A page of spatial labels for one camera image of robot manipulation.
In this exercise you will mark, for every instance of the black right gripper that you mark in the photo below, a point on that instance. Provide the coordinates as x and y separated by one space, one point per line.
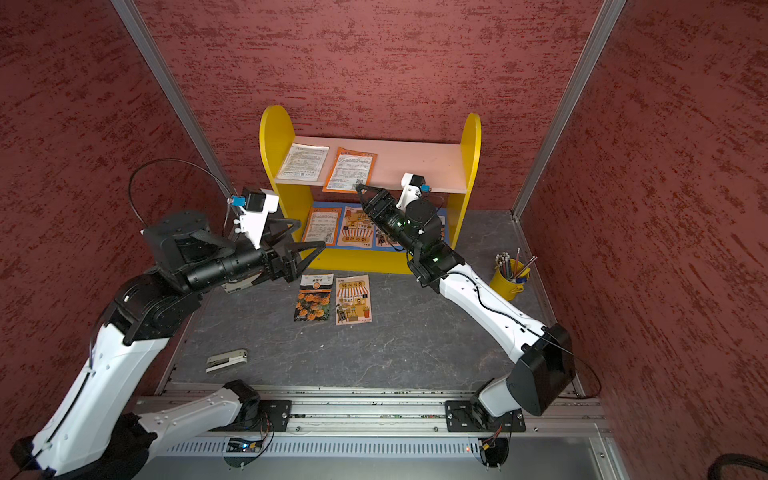
377 201

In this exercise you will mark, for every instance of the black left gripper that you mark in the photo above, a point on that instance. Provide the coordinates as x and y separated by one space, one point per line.
289 267

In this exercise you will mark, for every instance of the orange bordered seed bag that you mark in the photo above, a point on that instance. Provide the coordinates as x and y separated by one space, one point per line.
323 225
350 169

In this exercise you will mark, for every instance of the marigold seed bag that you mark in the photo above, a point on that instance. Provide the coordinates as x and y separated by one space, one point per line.
314 298
443 222

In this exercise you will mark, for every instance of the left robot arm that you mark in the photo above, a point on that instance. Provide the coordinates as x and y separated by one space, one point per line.
91 435

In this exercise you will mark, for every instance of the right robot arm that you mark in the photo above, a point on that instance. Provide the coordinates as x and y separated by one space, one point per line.
544 364

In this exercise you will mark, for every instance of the yellow wooden shelf unit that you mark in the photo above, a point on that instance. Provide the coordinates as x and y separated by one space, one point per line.
449 169

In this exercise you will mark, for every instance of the white seed bag upper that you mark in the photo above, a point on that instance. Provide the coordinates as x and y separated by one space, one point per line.
303 162

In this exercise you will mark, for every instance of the white grey stapler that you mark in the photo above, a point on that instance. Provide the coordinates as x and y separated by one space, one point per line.
225 360

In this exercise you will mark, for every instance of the yellow pen holder cup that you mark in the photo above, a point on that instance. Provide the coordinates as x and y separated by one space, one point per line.
511 274

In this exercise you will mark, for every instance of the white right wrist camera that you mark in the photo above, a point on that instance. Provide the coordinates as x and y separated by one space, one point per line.
414 187

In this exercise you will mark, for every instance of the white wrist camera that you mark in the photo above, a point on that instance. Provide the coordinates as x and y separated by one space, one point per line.
253 209
414 187

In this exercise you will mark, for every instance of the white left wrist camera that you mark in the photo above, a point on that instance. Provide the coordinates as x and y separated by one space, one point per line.
253 209

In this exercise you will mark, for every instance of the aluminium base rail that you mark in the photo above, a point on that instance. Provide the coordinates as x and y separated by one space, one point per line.
337 433

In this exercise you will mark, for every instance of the aluminium corner post left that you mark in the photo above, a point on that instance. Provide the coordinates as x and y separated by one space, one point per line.
139 32

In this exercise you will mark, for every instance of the aluminium corner post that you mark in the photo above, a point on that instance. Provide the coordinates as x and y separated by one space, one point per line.
139 32
602 28

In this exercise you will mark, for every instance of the aluminium corner post right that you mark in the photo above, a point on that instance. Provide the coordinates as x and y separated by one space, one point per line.
602 28

